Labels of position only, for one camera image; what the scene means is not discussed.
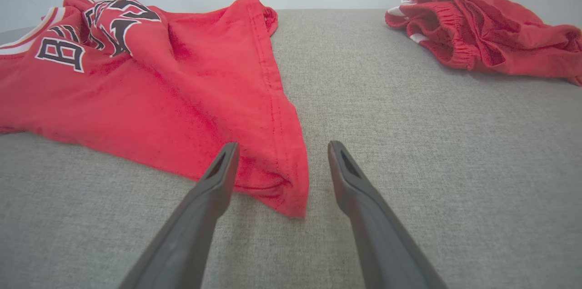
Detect red basketball jersey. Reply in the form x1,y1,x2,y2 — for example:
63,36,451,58
0,0,310,218

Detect red white basketball shorts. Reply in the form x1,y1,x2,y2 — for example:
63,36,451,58
385,0,582,86

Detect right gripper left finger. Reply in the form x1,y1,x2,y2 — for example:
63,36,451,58
118,142,241,289

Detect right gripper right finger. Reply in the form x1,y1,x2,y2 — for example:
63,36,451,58
327,140,449,289

